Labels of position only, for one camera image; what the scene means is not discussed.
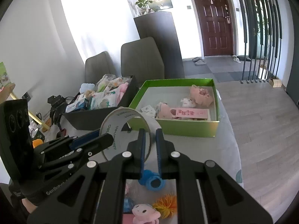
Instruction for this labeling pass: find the pink printed card box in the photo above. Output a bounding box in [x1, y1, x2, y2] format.
[175, 108, 210, 120]

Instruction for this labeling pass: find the grey chair right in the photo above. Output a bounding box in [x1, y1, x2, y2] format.
[121, 37, 165, 85]

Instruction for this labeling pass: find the person left hand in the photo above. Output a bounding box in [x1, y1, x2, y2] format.
[22, 198, 37, 213]

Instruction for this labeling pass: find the blue velcro strap roll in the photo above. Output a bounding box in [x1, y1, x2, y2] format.
[137, 168, 166, 191]

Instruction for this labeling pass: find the dark brown entrance door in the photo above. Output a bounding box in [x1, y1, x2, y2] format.
[194, 0, 233, 56]

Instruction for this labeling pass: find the round wooden side table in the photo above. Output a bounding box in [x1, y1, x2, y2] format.
[1, 83, 50, 130]

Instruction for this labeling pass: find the potted green plant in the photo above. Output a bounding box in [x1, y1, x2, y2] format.
[135, 0, 152, 15]

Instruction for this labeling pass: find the green leaflet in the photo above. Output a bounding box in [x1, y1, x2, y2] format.
[0, 62, 11, 89]

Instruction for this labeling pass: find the small wooden box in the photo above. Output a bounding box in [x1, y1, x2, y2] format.
[269, 78, 282, 88]

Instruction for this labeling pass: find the orange white plush toy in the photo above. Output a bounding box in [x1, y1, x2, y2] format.
[33, 139, 44, 149]

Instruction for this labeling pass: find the black spare gripper device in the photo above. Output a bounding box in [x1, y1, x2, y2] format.
[48, 95, 67, 131]

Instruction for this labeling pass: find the grey slippers pair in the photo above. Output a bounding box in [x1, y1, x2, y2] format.
[192, 57, 206, 66]

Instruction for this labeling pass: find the pink flower hair scrunchie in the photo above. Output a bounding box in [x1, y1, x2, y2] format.
[190, 85, 214, 107]

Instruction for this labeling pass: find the grey chair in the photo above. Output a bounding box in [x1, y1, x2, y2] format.
[121, 37, 165, 85]
[85, 51, 117, 84]

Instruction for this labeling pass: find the dark grey cabinet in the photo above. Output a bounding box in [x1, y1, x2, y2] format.
[134, 11, 184, 79]

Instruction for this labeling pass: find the pink plush doll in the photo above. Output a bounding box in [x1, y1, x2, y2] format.
[122, 204, 161, 224]

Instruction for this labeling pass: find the black metal slat divider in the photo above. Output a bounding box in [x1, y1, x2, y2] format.
[238, 0, 283, 84]

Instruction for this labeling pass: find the white tape roll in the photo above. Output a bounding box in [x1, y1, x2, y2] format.
[99, 107, 161, 161]

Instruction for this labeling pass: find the black storage box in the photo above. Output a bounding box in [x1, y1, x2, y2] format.
[63, 76, 138, 130]

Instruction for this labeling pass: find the orange yellow spiky ball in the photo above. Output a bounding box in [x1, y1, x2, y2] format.
[152, 194, 177, 219]

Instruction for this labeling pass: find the pink rolled sock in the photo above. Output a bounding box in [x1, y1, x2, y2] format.
[156, 102, 175, 120]

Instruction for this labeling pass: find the grey chair left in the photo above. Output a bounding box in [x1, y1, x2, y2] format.
[85, 51, 117, 84]

